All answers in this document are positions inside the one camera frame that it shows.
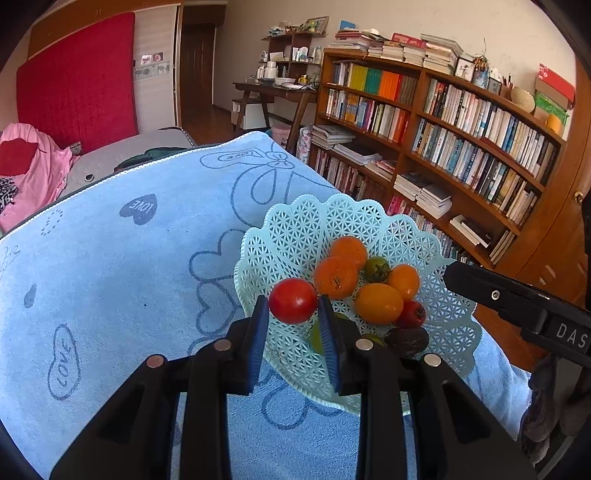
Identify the dark purple wrinkled fruit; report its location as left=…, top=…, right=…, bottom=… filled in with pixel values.
left=384, top=327, right=430, bottom=358

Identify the large red tomato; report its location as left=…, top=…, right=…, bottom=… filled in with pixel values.
left=394, top=300, right=427, bottom=329

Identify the oval orange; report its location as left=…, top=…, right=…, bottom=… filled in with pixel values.
left=355, top=283, right=404, bottom=326

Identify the green tomato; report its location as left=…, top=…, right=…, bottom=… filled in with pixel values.
left=362, top=333, right=387, bottom=347
left=308, top=312, right=349, bottom=356
left=363, top=256, right=391, bottom=283

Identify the bumpy mandarin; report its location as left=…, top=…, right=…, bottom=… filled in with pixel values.
left=314, top=256, right=359, bottom=300

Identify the small red tomato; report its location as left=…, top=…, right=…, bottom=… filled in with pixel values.
left=269, top=278, right=318, bottom=325

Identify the small mandarin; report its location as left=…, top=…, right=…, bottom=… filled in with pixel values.
left=329, top=236, right=368, bottom=271

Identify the wooden bookshelf with books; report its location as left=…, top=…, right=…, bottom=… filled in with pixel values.
left=315, top=46, right=590, bottom=305

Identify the blue patterned towel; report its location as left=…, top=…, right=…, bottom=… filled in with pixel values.
left=1, top=134, right=531, bottom=479

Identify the light blue lattice basket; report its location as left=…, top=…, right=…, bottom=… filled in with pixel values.
left=233, top=194, right=482, bottom=416

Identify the grey bed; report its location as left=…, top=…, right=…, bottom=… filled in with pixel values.
left=59, top=127, right=197, bottom=198

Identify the pile of clothes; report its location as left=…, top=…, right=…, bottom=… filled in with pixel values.
left=1, top=123, right=78, bottom=233

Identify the pink waste bin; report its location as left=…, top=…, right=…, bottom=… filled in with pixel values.
left=270, top=124, right=290, bottom=149

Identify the red upright mattress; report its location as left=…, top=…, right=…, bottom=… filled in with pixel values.
left=16, top=12, right=138, bottom=153

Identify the small desk shelf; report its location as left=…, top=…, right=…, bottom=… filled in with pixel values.
left=256, top=16, right=329, bottom=80

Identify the dark wooden door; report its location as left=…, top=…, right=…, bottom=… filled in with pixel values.
left=180, top=5, right=217, bottom=126

